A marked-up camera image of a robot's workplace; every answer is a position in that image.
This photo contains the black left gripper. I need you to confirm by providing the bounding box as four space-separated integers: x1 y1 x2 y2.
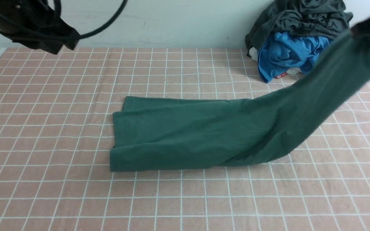
0 0 79 55

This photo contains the green long-sleeved shirt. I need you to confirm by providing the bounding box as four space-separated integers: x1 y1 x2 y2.
109 33 370 172

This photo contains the dark grey crumpled garment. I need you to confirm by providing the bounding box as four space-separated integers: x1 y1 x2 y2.
245 0 354 50

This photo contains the blue crumpled garment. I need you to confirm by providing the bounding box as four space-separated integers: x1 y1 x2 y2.
257 31 332 83

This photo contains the pink checked tablecloth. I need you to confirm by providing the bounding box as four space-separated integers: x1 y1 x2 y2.
0 48 370 231

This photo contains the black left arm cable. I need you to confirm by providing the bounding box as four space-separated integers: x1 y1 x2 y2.
0 0 128 41

